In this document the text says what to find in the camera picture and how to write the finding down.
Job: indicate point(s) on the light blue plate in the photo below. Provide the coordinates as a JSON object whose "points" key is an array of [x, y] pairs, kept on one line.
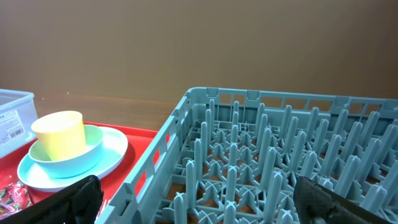
{"points": [[115, 147]]}

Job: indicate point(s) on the yellow plastic cup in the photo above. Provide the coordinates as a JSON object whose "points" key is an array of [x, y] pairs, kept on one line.
{"points": [[62, 134]]}

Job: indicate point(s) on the clear plastic bin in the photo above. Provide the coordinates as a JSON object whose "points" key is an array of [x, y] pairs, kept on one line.
{"points": [[17, 115]]}

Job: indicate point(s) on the grey-blue dishwasher rack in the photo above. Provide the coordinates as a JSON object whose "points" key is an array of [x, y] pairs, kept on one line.
{"points": [[235, 156]]}

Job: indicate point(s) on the light green bowl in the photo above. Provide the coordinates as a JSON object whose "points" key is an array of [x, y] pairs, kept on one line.
{"points": [[77, 165]]}

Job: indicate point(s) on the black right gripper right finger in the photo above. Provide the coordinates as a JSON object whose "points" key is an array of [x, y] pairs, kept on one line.
{"points": [[317, 204]]}

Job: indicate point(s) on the red snack wrapper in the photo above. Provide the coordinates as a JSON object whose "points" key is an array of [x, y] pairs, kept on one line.
{"points": [[14, 198]]}

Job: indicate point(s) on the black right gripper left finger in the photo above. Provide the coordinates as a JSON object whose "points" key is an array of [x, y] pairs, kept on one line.
{"points": [[78, 203]]}

